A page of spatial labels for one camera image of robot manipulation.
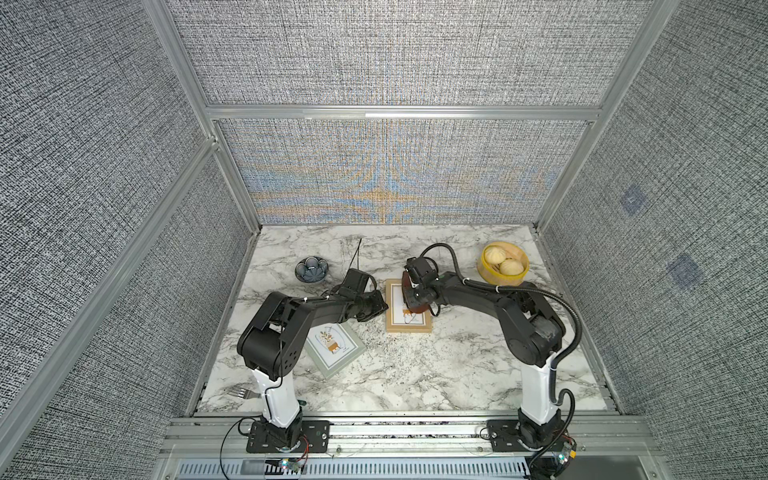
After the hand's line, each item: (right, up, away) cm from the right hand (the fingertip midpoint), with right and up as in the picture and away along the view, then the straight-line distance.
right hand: (412, 290), depth 99 cm
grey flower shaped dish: (-35, +7, +5) cm, 36 cm away
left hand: (-7, -6, -3) cm, 9 cm away
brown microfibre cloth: (-1, -4, -10) cm, 11 cm away
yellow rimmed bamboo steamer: (+27, +5, +2) cm, 27 cm away
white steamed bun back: (+29, +11, +4) cm, 31 cm away
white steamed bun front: (+34, +7, +3) cm, 35 cm away
